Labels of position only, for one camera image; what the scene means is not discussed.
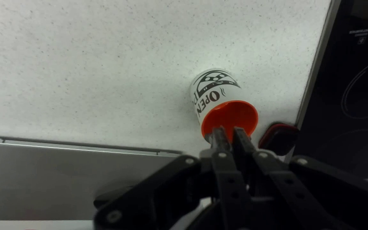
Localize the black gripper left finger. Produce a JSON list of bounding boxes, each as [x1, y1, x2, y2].
[[92, 126, 258, 230]]

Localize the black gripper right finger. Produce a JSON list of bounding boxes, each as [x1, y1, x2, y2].
[[233, 127, 368, 230]]

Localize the white mug orange interior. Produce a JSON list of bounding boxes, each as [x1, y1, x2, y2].
[[188, 68, 302, 158]]

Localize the black induction cooktop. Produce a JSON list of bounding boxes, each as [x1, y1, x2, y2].
[[293, 0, 368, 182]]

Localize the grey closed laptop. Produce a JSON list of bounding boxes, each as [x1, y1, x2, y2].
[[0, 135, 184, 223]]

